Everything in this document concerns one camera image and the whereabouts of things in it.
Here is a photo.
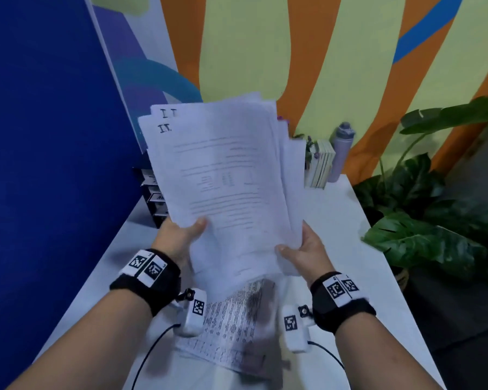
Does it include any black left wristband with markers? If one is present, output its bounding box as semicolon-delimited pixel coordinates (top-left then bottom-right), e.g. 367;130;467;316
110;249;182;318

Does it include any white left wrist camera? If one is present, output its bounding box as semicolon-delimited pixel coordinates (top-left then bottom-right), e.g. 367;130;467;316
175;288;207;337

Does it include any black desk file organizer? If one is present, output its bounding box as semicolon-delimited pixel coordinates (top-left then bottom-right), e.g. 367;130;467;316
133;166;172;229

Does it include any printed paper sheet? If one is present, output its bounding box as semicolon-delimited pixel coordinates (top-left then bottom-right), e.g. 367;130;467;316
175;279;283;380

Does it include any small green plant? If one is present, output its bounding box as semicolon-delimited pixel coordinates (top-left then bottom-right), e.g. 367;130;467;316
294;134;314;169

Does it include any person's left hand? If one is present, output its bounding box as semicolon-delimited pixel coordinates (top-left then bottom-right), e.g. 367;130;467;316
152;216;209;275

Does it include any person's right forearm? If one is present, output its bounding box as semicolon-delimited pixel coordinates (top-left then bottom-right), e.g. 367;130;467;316
333;313;446;390

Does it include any large green leafy plant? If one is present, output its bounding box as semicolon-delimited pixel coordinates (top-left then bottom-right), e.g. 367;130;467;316
352;96;488;285

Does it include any woven plant pot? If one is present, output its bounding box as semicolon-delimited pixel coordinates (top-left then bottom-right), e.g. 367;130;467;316
392;266;410;291

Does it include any black wristband with markers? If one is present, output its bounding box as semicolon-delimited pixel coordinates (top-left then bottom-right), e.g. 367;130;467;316
310;272;377;334
110;249;182;318

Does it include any black right camera cable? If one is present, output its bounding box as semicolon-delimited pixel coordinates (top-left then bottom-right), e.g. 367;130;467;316
307;341;345;371

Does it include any black right wristband with markers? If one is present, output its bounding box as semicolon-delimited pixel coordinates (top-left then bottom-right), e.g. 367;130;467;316
310;272;377;334

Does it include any black left camera cable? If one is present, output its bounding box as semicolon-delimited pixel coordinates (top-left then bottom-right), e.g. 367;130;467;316
131;323;179;390

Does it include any row of upright books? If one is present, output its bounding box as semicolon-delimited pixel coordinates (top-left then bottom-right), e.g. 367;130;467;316
305;139;336;190

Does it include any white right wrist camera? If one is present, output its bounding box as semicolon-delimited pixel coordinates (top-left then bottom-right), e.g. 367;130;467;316
282;304;313;354

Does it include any person's left forearm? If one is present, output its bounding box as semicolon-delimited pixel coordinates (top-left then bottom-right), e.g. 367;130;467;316
6;286;155;390

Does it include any person's right hand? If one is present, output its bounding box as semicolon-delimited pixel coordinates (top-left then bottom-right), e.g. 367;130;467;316
275;220;336;290

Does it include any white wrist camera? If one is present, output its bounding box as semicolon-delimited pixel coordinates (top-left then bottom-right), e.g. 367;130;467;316
282;304;313;354
175;288;207;337

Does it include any stack of white paper sheets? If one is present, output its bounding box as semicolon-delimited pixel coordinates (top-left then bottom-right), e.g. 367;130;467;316
137;92;306;299

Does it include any lavender water bottle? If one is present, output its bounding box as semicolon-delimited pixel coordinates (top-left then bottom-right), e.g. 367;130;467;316
327;122;355;183

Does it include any black camera cable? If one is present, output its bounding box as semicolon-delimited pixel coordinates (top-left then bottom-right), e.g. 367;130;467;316
307;341;345;371
131;323;179;390

